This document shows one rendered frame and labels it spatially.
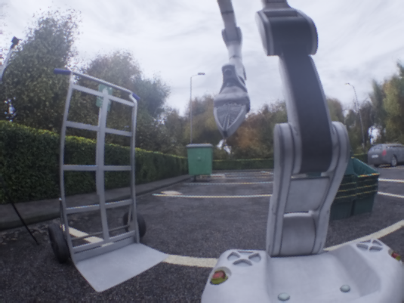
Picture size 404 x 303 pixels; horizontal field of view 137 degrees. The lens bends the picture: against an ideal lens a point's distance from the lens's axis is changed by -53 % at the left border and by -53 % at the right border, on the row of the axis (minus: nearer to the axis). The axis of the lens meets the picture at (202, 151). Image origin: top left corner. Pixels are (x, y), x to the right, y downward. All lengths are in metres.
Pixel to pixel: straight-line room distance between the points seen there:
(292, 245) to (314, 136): 0.42
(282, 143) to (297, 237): 0.39
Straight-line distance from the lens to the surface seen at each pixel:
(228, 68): 0.50
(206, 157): 6.18
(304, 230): 0.71
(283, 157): 0.46
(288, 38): 0.63
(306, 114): 0.50
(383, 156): 11.30
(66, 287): 1.04
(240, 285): 0.39
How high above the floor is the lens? 0.62
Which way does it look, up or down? 5 degrees up
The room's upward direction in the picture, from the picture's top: 1 degrees counter-clockwise
